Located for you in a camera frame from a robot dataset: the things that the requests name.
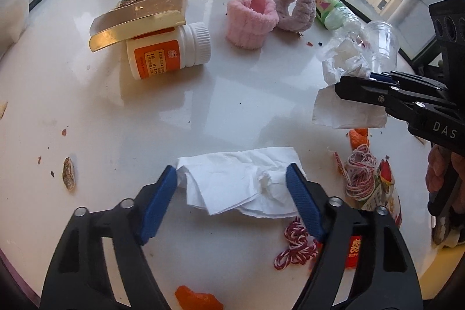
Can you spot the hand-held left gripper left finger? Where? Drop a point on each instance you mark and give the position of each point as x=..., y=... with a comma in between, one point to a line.
x=160, y=201

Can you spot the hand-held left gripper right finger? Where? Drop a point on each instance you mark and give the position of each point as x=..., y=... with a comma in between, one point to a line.
x=305, y=201

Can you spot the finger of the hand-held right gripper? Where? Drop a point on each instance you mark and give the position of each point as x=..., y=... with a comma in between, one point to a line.
x=363, y=90
x=381, y=77

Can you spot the white paper napkin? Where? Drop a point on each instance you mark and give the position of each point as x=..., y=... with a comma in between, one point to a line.
x=341, y=112

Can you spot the person's right hand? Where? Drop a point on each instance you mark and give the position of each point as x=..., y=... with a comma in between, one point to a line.
x=437, y=168

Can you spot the clear plastic cup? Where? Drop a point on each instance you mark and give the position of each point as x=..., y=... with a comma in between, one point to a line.
x=383, y=41

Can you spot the red white twine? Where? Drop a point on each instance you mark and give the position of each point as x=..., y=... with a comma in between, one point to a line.
x=296, y=244

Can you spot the small orange peel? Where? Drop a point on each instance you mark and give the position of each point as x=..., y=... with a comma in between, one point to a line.
x=359, y=138

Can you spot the green label plastic bottle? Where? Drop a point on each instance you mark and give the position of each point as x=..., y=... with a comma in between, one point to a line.
x=328, y=10

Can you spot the brown peanut shell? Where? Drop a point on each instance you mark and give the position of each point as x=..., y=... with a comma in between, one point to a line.
x=68, y=174

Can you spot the mauve fuzzy wristband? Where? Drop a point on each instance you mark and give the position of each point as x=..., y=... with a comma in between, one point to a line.
x=303, y=14

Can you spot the brown fuzzy cloth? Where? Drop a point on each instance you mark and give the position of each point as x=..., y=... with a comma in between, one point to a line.
x=441, y=232

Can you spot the pink fuzzy wristband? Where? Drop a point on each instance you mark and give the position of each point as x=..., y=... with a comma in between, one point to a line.
x=247, y=26

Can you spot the orange label pill bottle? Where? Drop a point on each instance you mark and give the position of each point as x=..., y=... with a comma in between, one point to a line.
x=163, y=54

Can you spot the gold foil box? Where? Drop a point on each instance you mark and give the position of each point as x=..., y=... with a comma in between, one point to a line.
x=145, y=8

